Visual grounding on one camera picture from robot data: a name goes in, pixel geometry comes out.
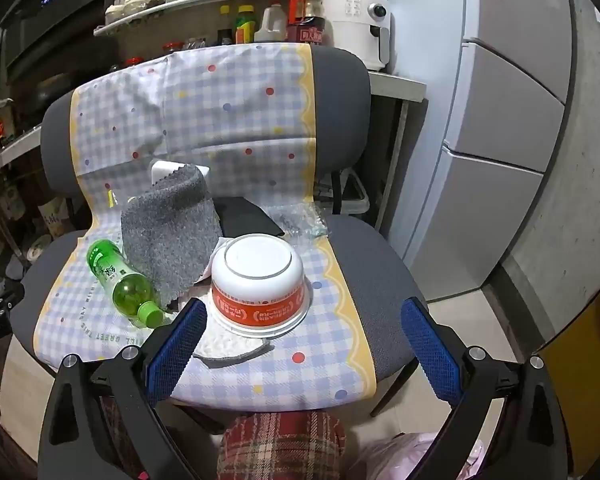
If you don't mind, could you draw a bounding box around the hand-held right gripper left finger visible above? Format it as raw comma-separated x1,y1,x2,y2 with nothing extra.
39,298,209,480

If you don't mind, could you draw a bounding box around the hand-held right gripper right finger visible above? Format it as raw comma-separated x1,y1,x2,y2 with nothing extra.
400,296,573,480

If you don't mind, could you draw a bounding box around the white paper towel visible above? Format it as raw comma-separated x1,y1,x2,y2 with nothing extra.
177,280,276,365

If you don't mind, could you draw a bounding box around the green plastic bottle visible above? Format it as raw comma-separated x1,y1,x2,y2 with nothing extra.
86,239,166,328

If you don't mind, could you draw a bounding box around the white orange noodle bowl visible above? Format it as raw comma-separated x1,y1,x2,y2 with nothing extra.
210,233,312,336

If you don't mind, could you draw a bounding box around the clear plastic wrapper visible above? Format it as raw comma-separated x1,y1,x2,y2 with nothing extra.
275,202,331,251

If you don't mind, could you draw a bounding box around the grey office chair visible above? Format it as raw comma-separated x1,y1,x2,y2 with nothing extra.
11,45,428,436

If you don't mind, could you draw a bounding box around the person's left plaid leg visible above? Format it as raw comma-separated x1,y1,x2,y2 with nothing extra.
99,395,133,463

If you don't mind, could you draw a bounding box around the person's plaid leg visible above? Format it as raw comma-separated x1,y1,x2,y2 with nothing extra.
216,410,348,480
99,395,133,463

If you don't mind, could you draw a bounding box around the grey fuzzy cloth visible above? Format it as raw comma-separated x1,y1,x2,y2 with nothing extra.
121,164,223,311

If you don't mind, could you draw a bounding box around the black flat case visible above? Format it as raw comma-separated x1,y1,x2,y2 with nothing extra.
214,196,287,239

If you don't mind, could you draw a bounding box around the person's right plaid leg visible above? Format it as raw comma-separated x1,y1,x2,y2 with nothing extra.
216,410,348,480

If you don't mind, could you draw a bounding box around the yellow door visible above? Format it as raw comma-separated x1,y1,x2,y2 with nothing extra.
535,280,600,480

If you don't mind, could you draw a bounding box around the white storage bin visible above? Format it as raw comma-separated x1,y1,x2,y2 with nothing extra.
312,170,371,216

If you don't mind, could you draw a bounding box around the blue checkered dotted cloth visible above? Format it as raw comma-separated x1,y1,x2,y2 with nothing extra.
32,42,378,408

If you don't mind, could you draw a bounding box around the grey refrigerator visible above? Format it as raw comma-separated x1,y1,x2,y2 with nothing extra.
380,0,581,306

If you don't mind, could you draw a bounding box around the white counter rack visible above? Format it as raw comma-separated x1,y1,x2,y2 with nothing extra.
365,70,428,256

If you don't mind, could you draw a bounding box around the black oven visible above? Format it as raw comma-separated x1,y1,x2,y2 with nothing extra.
0,0,116,86

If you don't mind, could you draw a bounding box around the dark bottle yellow cap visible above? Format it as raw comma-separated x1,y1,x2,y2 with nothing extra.
217,5,233,46

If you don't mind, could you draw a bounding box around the green yellow seasoning bottle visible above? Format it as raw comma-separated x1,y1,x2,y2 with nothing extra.
235,5,256,44

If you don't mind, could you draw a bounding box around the white jug red cap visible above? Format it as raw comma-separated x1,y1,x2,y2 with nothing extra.
254,7,288,43

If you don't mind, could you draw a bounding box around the white air fryer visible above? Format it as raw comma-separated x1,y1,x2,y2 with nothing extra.
322,0,393,73

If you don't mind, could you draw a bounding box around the dark sauce bottle red label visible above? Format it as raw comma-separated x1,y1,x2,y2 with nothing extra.
286,0,327,46

